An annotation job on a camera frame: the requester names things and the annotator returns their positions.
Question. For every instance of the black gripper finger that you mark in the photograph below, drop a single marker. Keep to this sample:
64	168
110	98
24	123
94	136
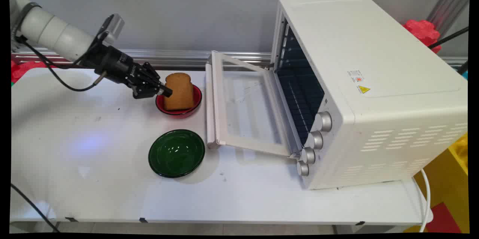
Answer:
149	73
151	91

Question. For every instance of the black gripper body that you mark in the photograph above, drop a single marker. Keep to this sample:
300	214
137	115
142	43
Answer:
114	66

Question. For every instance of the brown bread slice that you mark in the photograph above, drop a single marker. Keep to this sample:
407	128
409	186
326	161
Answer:
179	91

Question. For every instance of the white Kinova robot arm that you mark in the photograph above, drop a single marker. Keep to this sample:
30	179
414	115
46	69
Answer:
52	31

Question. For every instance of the red bowl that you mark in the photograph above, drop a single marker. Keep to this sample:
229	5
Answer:
179	109

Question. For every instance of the green glass bowl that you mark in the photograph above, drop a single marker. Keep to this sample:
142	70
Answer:
176	153

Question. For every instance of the glass oven door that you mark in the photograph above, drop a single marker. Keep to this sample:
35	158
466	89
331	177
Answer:
243	106

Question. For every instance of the silver oven knob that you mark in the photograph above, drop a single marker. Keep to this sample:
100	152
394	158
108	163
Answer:
323	121
302	168
308	155
315	140

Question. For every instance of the white toaster oven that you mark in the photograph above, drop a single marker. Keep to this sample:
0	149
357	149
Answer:
374	93

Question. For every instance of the red crumpled object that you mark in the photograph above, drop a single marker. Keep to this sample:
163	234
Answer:
423	31

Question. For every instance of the black rod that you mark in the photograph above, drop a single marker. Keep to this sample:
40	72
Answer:
449	38

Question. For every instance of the yellow foam mat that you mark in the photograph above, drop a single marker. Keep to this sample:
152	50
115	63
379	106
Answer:
447	186

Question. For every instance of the aluminium frame rail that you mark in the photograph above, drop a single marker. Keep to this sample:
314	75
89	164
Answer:
168	58

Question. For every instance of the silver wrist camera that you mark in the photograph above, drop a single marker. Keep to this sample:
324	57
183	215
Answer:
114	27

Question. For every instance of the aluminium frame post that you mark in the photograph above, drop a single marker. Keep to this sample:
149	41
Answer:
451	1

